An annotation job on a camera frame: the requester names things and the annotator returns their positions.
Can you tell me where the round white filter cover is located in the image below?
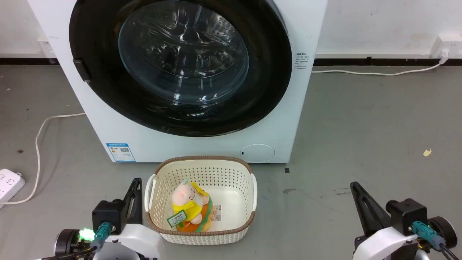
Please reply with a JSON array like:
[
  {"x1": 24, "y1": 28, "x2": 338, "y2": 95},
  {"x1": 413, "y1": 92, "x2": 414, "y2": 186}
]
[{"x1": 240, "y1": 144, "x2": 275, "y2": 163}]

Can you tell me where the white power strip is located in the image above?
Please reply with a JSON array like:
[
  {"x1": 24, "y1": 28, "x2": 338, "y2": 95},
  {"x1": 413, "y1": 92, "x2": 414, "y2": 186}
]
[{"x1": 0, "y1": 169, "x2": 26, "y2": 209}]

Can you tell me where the white power cable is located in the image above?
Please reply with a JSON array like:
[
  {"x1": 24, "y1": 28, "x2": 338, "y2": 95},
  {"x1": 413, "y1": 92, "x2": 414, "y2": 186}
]
[
  {"x1": 311, "y1": 60, "x2": 444, "y2": 77},
  {"x1": 0, "y1": 113, "x2": 86, "y2": 205}
]

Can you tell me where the small printed text sticker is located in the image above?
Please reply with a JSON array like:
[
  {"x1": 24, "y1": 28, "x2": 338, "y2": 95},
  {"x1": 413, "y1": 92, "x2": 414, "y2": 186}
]
[{"x1": 294, "y1": 52, "x2": 308, "y2": 70}]

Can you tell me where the round black glass washer door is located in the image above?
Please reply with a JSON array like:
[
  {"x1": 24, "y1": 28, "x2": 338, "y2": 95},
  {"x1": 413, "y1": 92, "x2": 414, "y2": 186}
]
[{"x1": 69, "y1": 0, "x2": 293, "y2": 138}]

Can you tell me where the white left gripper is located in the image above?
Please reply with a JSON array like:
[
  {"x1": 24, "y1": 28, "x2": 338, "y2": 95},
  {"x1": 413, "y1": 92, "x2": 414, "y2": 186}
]
[{"x1": 92, "y1": 178, "x2": 164, "y2": 260}]

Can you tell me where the blue energy label sticker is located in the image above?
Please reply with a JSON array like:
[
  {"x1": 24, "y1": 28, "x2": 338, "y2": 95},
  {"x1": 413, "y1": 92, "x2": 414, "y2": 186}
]
[{"x1": 106, "y1": 143, "x2": 136, "y2": 163}]

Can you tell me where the pink plush doll yellow coat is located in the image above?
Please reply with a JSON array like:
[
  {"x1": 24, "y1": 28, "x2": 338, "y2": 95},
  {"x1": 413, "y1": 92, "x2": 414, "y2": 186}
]
[{"x1": 171, "y1": 179, "x2": 213, "y2": 233}]

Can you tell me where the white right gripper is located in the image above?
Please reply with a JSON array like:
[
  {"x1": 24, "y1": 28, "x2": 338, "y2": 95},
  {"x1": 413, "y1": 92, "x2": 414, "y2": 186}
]
[{"x1": 350, "y1": 182, "x2": 421, "y2": 260}]

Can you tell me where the cream woven laundry basket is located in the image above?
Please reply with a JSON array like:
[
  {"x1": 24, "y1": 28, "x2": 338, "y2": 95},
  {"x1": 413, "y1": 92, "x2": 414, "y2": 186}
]
[{"x1": 144, "y1": 156, "x2": 258, "y2": 246}]

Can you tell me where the black door handle latch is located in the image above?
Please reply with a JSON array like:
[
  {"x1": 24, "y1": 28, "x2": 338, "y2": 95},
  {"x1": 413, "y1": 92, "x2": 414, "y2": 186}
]
[{"x1": 73, "y1": 59, "x2": 91, "y2": 82}]

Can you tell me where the white front-load washing machine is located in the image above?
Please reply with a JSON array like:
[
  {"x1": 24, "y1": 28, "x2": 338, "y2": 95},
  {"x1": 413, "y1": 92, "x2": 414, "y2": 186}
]
[{"x1": 28, "y1": 0, "x2": 328, "y2": 164}]

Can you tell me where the white wall outlet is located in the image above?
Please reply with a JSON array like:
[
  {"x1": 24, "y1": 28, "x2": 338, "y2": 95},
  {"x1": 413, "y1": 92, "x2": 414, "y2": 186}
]
[{"x1": 431, "y1": 34, "x2": 462, "y2": 59}]

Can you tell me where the green white doll tag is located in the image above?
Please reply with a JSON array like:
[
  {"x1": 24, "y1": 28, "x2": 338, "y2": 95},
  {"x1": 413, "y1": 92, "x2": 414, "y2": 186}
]
[{"x1": 167, "y1": 210, "x2": 187, "y2": 228}]

